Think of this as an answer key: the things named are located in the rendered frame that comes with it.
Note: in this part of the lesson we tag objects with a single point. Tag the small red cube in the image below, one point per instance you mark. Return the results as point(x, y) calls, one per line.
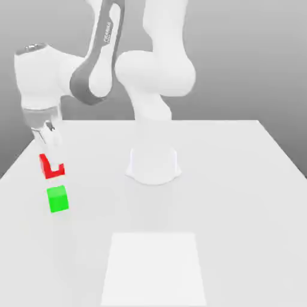
point(44, 168)

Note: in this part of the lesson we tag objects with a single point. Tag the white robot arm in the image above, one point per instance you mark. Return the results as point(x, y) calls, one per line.
point(153, 72)

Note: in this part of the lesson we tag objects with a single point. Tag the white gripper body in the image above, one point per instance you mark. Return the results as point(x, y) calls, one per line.
point(51, 139)

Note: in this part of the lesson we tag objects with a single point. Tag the small green cube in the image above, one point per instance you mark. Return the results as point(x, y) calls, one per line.
point(58, 199)

